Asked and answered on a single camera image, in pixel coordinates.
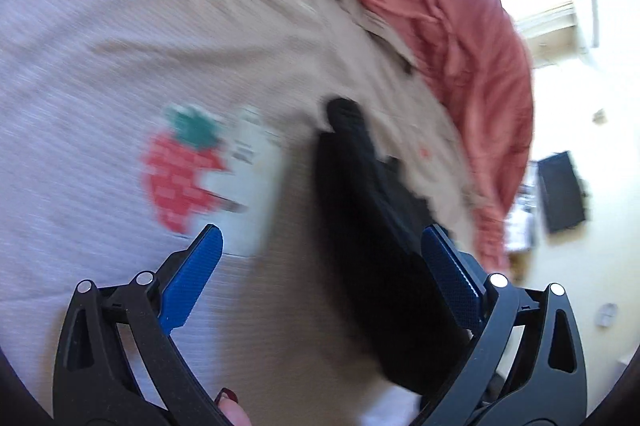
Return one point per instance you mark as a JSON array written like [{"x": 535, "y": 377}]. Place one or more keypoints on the person's left hand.
[{"x": 234, "y": 408}]

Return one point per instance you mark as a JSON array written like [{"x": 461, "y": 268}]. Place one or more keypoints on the salmon duvet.
[{"x": 450, "y": 30}]

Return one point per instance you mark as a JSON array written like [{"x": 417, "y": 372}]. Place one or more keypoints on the black t-shirt with orange patches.
[{"x": 380, "y": 246}]

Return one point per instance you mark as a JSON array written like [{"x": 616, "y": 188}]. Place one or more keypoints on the black wall television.
[{"x": 562, "y": 193}]

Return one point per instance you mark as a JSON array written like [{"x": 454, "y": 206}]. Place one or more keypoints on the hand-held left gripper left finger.
[{"x": 192, "y": 276}]

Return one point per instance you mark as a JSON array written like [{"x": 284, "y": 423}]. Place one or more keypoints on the white round wall fixture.
[{"x": 607, "y": 315}]

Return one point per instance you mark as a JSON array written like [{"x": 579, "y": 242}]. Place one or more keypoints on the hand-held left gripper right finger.
[{"x": 452, "y": 271}]

